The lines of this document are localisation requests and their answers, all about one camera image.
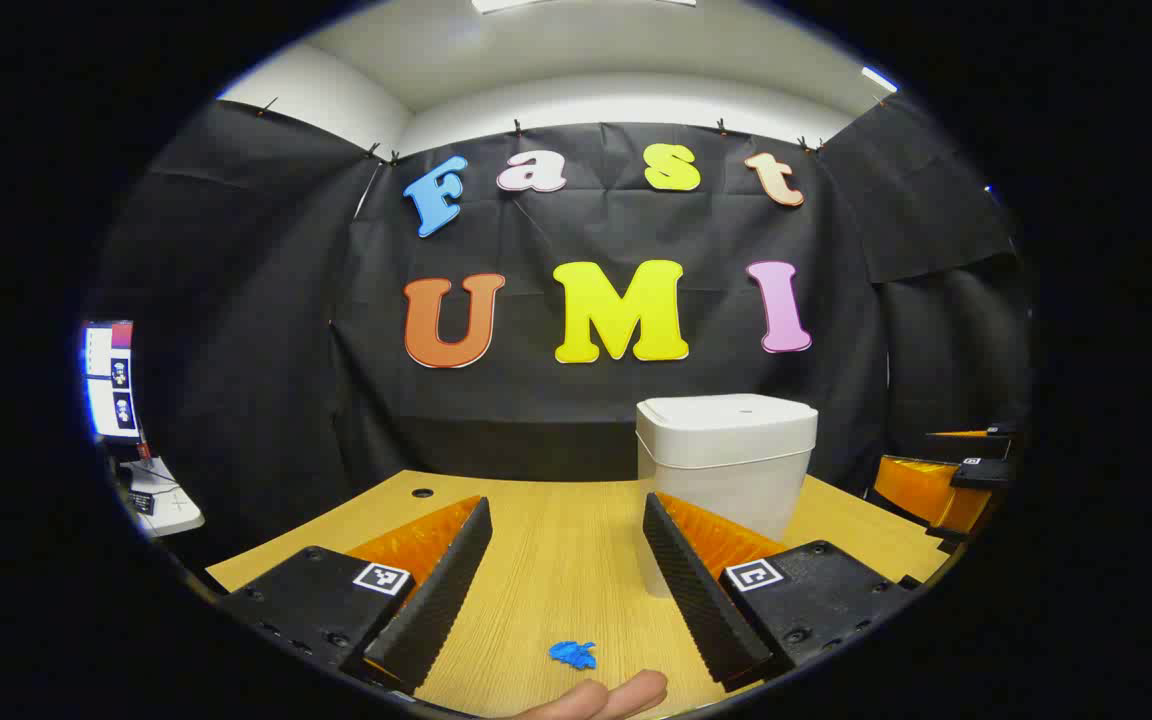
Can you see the computer monitor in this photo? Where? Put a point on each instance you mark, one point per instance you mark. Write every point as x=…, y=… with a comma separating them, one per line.
x=111, y=390

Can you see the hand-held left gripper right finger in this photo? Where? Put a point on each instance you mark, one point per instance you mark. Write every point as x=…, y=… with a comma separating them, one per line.
x=696, y=590

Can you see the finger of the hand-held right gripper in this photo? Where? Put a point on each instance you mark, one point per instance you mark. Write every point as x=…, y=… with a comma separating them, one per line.
x=921, y=490
x=976, y=442

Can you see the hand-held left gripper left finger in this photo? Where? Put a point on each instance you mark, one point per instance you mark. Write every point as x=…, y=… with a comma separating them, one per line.
x=446, y=580

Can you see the white desktop garbage bin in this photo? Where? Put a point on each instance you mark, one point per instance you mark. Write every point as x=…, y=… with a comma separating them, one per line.
x=726, y=450

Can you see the small ceiling light panel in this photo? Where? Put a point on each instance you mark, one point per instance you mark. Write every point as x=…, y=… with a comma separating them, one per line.
x=879, y=78

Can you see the wooden desktop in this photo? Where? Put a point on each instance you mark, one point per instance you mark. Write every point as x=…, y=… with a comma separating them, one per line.
x=556, y=560

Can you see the white side table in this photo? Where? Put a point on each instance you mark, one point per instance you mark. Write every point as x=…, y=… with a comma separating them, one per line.
x=174, y=508

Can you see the large ceiling light panel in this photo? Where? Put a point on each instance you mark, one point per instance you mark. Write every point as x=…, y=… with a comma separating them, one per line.
x=576, y=4

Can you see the small black device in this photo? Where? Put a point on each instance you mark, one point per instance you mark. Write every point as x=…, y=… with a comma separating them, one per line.
x=141, y=502

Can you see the black backdrop cloth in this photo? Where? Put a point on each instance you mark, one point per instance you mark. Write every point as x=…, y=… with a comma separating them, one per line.
x=536, y=400

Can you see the blue paper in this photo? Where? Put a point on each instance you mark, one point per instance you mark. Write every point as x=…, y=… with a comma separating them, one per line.
x=573, y=654

